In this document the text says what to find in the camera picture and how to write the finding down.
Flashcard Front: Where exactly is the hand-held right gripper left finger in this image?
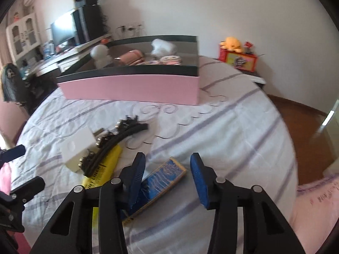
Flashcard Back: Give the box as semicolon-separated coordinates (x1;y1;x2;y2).
29;152;147;254

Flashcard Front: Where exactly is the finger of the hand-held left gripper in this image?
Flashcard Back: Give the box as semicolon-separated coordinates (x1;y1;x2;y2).
0;144;26;165
0;176;45;233

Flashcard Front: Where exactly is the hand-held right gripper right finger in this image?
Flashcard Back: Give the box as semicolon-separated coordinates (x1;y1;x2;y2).
190;153;308;254

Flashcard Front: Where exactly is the blue patterned box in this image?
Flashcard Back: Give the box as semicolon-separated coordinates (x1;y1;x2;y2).
122;157;187;226

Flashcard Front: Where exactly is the pink storage box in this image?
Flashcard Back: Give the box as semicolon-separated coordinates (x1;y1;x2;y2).
56;35;200;106

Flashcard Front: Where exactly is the pink white block cat toy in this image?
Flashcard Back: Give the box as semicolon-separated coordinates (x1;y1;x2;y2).
150;39;183;65

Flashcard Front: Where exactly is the yellow flat package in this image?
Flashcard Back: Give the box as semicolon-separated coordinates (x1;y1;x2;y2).
82;145;124;233

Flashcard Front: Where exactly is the pink mattress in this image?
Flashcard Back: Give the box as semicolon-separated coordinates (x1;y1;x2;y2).
0;101;36;254

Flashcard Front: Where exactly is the black curved studded band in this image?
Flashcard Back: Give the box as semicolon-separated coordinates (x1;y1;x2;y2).
82;115;149;177

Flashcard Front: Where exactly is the white striped bed quilt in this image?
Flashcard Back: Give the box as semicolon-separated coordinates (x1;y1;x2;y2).
16;55;298;254

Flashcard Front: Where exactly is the white cardboard box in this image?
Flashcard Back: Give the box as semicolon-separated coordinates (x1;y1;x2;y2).
60;126;97;174

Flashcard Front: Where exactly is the black printed chair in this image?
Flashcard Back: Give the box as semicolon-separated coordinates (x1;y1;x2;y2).
0;63;31;109

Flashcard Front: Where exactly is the blue white box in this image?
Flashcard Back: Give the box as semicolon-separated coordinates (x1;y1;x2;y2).
42;41;55;58

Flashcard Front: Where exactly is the white desk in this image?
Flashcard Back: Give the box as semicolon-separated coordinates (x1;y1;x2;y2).
20;34;113;80

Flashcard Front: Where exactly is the white glass-door cabinet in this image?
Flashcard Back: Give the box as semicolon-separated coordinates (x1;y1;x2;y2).
6;13;40;64

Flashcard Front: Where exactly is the pink cylindrical case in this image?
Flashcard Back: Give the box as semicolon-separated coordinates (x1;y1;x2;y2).
114;49;147;66

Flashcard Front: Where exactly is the dark low cabinet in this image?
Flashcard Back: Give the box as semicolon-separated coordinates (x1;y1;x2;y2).
236;66;267;89

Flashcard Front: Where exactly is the pink printed cloth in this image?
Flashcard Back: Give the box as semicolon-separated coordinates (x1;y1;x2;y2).
290;175;339;254

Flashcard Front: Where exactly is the red printed box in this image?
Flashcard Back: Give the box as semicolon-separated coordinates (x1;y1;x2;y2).
218;50;258;72

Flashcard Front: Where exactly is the white round figurine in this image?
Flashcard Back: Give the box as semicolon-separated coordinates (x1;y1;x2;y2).
90;44;110;69

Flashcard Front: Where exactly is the black computer monitor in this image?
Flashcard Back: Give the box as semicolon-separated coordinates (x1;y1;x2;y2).
50;12;78;48

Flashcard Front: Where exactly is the yellow octopus plush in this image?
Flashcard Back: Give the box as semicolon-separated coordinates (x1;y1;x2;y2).
219;36;245;53

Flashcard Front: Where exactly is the black computer tower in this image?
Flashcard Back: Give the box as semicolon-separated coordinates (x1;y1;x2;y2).
73;4;105;43

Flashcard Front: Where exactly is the white wall socket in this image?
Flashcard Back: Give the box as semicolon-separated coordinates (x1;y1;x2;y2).
118;22;145;36

